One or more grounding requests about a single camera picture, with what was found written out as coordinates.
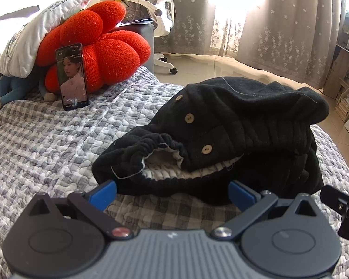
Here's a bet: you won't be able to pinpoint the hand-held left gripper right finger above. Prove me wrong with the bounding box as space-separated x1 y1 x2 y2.
212 180 323 240

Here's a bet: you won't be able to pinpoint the black buttoned pants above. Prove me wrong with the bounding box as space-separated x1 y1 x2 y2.
91 76 330 207

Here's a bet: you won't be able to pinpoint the grey checked quilt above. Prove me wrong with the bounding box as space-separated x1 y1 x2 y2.
0 64 349 279

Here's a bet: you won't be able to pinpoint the blue plush toy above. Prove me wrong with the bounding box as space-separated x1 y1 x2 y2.
0 73 59 114

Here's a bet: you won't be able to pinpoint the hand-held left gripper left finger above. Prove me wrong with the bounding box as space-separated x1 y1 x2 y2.
26 180 132 240

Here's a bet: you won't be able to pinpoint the grey flower-print curtain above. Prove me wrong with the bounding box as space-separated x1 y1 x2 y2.
154 0 349 89

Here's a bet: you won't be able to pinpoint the black smartphone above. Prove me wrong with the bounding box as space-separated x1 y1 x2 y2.
55 43 90 111

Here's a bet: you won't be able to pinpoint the white office chair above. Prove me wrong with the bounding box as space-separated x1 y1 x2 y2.
116 0 187 74

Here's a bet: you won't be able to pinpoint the white printed pillow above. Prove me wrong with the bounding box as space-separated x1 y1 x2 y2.
0 0 94 79

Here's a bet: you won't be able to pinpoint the red flower-shaped cushion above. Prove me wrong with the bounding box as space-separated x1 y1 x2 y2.
35 0 152 95

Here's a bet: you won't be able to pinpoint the wooden shelf desk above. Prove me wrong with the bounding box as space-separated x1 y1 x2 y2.
323 23 349 123

